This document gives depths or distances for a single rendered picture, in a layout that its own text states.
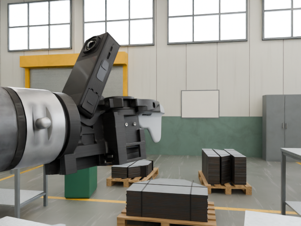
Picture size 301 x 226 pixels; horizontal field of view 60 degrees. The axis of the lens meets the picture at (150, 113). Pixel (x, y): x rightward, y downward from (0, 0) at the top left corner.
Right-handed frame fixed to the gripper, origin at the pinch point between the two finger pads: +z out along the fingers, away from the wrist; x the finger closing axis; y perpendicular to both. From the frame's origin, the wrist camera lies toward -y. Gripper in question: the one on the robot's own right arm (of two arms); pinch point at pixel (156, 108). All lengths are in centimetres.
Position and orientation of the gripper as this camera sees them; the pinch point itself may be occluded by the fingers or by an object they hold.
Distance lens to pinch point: 43.3
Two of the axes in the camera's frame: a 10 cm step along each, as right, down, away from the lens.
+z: 5.9, 0.0, 8.1
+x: 8.0, -1.3, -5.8
